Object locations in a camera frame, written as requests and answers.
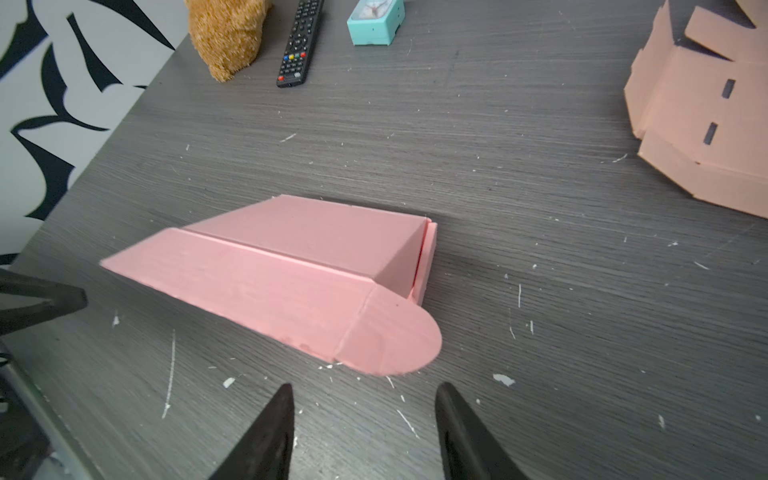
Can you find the flat orange cardboard box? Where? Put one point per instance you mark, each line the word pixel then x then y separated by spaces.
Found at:
pixel 702 117

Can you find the brown plush bunny toy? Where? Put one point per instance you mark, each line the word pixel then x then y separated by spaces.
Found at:
pixel 227 34

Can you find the black remote control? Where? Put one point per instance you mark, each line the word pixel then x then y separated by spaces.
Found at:
pixel 300 45

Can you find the small teal alarm clock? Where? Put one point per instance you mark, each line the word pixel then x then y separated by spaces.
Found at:
pixel 375 22

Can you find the pink cardboard box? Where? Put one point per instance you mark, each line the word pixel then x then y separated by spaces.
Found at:
pixel 342 283

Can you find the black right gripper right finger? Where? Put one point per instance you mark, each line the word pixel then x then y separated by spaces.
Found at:
pixel 468 449

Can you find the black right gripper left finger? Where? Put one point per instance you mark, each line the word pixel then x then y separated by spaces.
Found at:
pixel 264 451

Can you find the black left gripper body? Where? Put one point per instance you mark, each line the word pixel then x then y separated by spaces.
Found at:
pixel 36 443

